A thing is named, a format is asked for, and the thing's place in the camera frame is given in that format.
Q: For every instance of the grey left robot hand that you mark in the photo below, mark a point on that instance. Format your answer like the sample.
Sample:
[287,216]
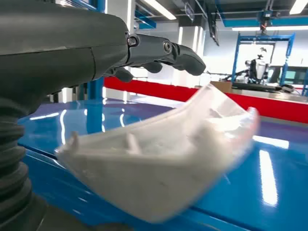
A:
[47,47]

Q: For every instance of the blue metal shelf rack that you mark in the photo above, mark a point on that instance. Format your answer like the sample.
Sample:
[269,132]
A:
[240,197]

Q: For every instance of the long ceiling light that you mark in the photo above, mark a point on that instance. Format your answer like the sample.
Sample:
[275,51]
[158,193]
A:
[276,28]
[298,6]
[160,9]

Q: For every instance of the black hanging monitor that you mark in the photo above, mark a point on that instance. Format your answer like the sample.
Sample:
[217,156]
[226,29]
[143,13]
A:
[214,30]

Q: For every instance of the brown cardboard box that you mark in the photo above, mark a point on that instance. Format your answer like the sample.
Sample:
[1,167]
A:
[221,86]

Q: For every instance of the background humanoid robot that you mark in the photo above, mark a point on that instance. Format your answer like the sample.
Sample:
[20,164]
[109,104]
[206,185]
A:
[257,68]

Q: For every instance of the blue gantry frame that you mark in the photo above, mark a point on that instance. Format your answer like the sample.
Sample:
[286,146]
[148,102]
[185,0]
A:
[290,54]

